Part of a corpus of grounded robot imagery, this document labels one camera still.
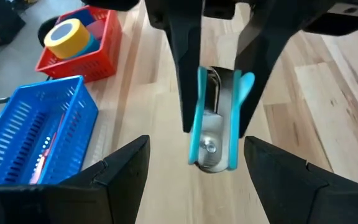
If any light blue tape roll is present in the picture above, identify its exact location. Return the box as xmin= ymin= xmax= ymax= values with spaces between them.
xmin=68 ymin=33 xmax=101 ymax=60

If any pink tape roll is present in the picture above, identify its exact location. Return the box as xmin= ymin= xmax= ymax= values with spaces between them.
xmin=85 ymin=20 xmax=106 ymax=42

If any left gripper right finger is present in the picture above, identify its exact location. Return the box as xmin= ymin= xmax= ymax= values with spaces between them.
xmin=244 ymin=135 xmax=358 ymax=224

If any red plastic basket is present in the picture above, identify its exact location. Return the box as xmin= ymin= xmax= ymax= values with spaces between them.
xmin=35 ymin=5 xmax=123 ymax=83

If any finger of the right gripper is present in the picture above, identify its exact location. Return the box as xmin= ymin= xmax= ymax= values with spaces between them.
xmin=165 ymin=8 xmax=204 ymax=134
xmin=237 ymin=12 xmax=295 ymax=138

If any red mini stapler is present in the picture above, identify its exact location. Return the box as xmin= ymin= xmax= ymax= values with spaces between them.
xmin=29 ymin=111 xmax=67 ymax=185

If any blue plastic basket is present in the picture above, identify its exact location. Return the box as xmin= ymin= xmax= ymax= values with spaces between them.
xmin=0 ymin=75 xmax=99 ymax=187

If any yellow tape roll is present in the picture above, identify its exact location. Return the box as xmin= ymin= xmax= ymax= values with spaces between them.
xmin=43 ymin=17 xmax=91 ymax=60

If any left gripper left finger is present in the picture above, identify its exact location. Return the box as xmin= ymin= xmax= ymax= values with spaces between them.
xmin=60 ymin=135 xmax=152 ymax=224

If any teal staple remover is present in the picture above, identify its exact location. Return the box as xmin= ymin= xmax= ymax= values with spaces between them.
xmin=187 ymin=65 xmax=256 ymax=174

